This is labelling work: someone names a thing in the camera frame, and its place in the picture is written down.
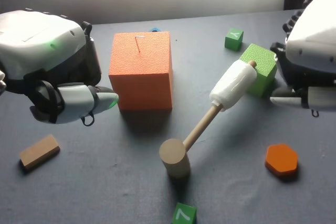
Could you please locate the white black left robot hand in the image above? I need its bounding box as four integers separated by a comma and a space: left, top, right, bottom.
0, 8, 119, 127

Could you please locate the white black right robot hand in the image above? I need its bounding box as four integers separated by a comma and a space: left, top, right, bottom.
269, 0, 336, 118

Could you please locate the wooden mallet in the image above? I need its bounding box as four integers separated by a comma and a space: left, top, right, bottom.
159, 60, 257, 180

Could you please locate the large orange foam cube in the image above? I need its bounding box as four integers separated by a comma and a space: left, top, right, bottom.
108, 31, 173, 112

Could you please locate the small green block letter Y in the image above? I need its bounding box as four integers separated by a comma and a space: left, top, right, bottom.
224, 28, 244, 51

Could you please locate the plain wooden rectangular block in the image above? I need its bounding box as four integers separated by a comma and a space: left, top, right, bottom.
18, 134, 60, 171

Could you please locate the orange hexagon block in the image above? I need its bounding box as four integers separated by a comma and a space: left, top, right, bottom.
264, 143, 299, 177

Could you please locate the small green cube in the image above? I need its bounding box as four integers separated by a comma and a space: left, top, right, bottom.
172, 202, 197, 224

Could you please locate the large green foam cube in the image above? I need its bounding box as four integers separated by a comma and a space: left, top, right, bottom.
239, 43, 278, 99

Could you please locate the grey table cloth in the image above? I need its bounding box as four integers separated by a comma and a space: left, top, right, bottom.
0, 8, 336, 224

